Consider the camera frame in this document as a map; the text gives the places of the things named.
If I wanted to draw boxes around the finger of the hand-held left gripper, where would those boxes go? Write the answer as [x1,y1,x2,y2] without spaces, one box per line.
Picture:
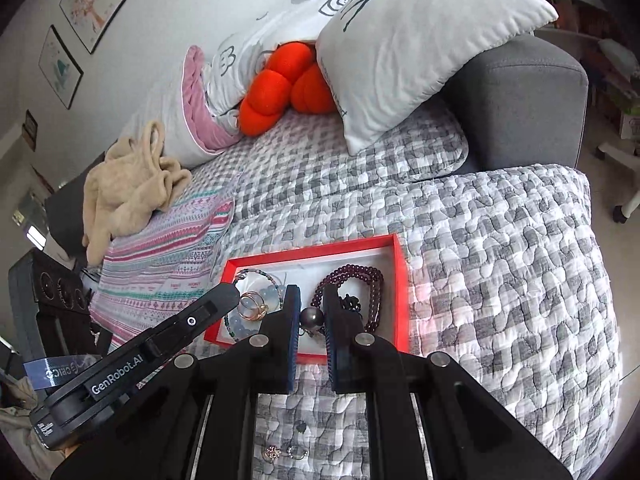
[141,282,242,362]

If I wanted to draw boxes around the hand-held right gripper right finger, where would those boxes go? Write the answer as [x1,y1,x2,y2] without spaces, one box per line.
[322,284,575,480]

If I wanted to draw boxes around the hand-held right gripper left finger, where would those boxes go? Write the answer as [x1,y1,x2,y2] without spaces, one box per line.
[50,284,302,480]

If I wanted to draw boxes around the pearl pendant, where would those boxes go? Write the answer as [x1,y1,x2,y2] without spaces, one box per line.
[299,307,325,341]

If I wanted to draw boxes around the gold ring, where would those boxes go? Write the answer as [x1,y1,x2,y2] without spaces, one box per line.
[239,292,268,321]

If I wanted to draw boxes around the light blue bead bracelet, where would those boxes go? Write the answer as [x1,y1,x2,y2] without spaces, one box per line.
[225,280,288,346]

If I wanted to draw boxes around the thin dark bead bracelet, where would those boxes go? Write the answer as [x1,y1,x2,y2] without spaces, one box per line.
[234,268,281,286]

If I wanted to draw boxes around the dark red bead necklace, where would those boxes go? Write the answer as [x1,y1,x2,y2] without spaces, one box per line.
[311,266,385,335]

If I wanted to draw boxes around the red cardboard box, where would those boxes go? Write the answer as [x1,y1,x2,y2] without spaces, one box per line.
[204,233,411,365]

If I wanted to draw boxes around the striped patterned blanket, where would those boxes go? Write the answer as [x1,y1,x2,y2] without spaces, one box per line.
[90,170,236,351]

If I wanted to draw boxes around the black speaker box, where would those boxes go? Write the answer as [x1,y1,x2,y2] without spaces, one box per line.
[7,247,113,366]

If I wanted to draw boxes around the beige fleece cloth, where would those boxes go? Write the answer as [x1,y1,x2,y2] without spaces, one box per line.
[82,121,193,266]

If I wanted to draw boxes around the grey checked seat pad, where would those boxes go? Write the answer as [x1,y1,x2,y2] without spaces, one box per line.
[190,95,471,221]

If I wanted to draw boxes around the pink and white pillow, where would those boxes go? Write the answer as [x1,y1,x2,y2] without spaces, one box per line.
[117,0,373,168]

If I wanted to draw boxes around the orange knot cushion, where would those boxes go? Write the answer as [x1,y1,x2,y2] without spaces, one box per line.
[237,42,333,137]

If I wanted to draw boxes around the small framed picture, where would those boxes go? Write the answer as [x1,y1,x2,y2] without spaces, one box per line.
[39,25,84,111]

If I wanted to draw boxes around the white printed pillow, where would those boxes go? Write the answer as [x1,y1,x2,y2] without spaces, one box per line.
[315,0,560,157]

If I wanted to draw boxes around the large framed picture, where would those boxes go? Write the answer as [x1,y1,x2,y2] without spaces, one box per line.
[59,0,127,55]

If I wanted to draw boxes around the white office chair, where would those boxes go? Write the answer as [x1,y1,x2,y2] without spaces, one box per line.
[595,140,640,223]

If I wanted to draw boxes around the dark blue strap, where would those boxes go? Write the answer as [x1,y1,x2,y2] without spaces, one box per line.
[22,355,103,391]

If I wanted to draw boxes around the small wall sign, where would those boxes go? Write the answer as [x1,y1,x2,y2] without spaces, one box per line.
[22,110,40,151]

